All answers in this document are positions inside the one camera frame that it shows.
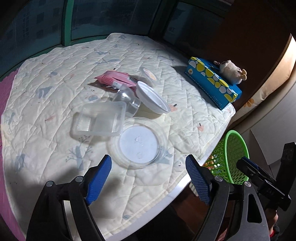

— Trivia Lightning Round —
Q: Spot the round cup with printed lid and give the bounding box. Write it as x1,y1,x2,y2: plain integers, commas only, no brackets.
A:
140,67,159,87

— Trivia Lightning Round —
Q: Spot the person's right hand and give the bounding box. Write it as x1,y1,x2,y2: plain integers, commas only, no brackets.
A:
265,209,278,236

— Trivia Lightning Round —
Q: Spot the green plastic mesh basket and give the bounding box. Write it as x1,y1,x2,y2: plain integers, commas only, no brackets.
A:
203,130,249,184

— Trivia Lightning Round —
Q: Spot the clear round plastic lid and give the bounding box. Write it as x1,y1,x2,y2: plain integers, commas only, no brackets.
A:
107,118,168,169

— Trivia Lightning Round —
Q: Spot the clear rectangular plastic container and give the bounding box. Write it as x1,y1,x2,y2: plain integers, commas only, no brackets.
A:
70,101,126,138

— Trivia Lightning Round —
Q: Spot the cream quilted bed cover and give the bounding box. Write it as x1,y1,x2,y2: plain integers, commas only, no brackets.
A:
1,33,235,238

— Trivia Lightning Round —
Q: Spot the clear plastic cup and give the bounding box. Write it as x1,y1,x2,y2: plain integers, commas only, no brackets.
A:
112,84,141,119

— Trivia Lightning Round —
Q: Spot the white round plastic lid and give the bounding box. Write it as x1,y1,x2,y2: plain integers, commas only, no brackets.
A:
135,81,171,114

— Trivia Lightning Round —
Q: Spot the pink snack packet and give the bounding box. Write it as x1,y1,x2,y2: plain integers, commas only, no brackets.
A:
95,71,138,88

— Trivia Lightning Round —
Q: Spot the blue yellow tissue box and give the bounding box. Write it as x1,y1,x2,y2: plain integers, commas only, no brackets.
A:
185,57,242,110

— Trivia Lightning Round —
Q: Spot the pink foam floor mat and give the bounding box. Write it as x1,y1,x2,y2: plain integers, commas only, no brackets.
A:
1,69,26,240

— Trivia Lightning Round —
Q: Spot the small plush toy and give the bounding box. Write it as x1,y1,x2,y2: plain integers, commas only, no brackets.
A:
214,60,247,85

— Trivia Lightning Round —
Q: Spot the cream bed headboard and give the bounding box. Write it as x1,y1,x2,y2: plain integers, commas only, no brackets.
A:
229,34,295,125

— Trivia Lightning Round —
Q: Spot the green window frame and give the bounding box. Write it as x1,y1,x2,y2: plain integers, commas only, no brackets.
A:
1,1,106,79

